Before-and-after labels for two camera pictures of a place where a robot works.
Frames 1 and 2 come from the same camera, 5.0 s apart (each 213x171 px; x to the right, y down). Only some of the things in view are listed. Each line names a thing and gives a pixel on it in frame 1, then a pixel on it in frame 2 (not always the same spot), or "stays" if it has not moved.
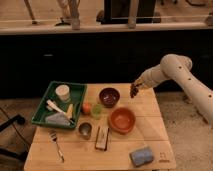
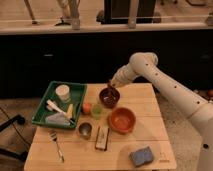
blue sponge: (141, 156) stays
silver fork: (52, 134) stays
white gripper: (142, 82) -> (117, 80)
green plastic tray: (77, 93) stays
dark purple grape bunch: (134, 89) -> (110, 90)
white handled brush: (70, 120) stays
